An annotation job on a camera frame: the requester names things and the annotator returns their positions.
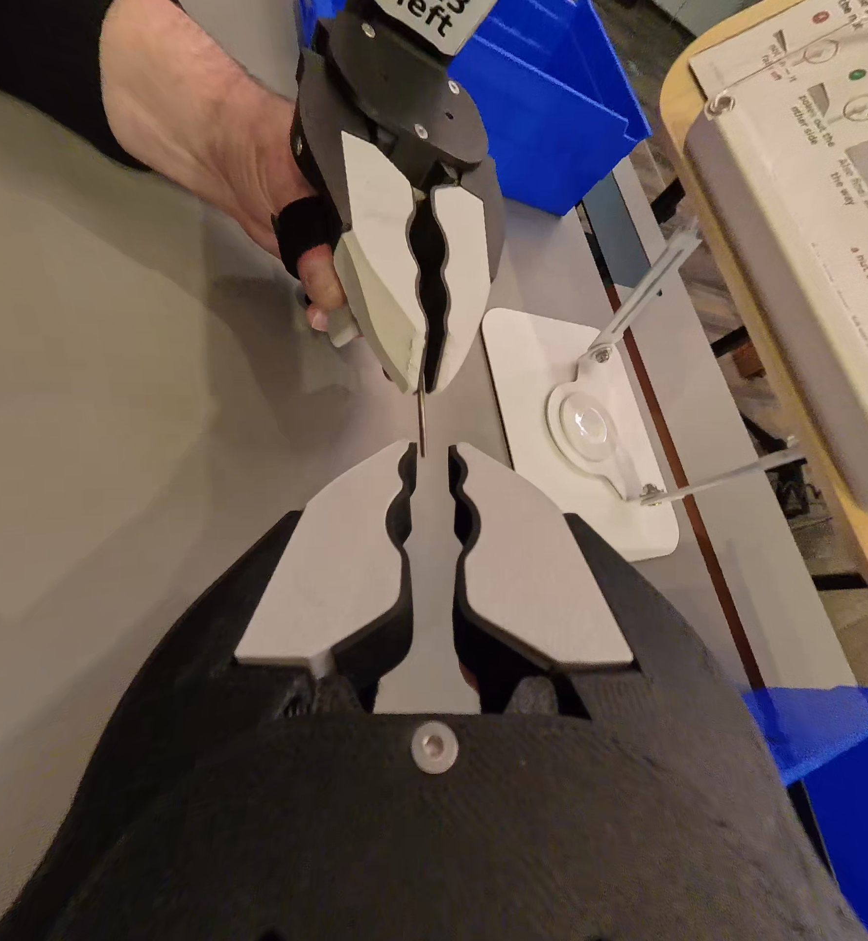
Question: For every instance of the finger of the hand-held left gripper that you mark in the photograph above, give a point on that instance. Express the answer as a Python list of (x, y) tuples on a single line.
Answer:
[(467, 250), (375, 220)]

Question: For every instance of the person's left hand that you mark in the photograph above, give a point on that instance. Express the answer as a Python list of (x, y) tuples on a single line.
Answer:
[(199, 125)]

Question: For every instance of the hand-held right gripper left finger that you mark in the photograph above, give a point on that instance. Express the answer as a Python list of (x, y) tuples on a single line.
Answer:
[(324, 581)]

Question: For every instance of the blue plastic bin with dividers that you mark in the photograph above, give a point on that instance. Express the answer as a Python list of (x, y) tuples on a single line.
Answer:
[(551, 110)]

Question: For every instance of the white framed instruction sheet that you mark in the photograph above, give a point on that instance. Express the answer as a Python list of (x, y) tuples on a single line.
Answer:
[(845, 220)]

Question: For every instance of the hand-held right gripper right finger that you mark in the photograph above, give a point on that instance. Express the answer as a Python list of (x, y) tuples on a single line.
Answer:
[(537, 581)]

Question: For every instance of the long metal screw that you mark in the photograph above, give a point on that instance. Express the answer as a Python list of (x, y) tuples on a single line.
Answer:
[(421, 423)]

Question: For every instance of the person's left forearm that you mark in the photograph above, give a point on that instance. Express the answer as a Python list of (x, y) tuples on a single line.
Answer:
[(30, 51)]

